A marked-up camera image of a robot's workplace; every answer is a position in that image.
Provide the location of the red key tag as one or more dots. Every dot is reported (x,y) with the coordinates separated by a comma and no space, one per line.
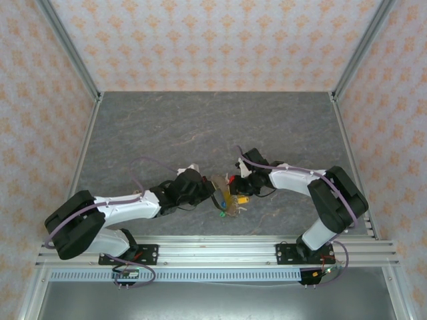
(231,180)

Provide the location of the yellow key tag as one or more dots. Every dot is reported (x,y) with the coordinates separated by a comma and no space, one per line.
(243,200)

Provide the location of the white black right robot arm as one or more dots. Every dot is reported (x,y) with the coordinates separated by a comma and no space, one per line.
(293,180)

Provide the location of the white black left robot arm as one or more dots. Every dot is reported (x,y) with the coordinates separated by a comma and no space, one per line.
(126,206)

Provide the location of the grey metal shelf panel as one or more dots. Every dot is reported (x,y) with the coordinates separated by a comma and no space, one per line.
(217,300)

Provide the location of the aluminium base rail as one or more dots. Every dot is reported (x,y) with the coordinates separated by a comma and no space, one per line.
(217,250)

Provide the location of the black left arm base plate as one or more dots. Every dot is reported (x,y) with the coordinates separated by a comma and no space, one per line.
(148,253)

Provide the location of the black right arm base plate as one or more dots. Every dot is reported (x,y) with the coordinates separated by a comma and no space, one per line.
(283,253)

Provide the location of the aluminium table side rail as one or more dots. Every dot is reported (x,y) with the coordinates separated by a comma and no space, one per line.
(85,150)
(347,150)

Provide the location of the aluminium frame upright post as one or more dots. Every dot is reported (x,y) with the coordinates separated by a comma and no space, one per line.
(362,50)
(71,50)

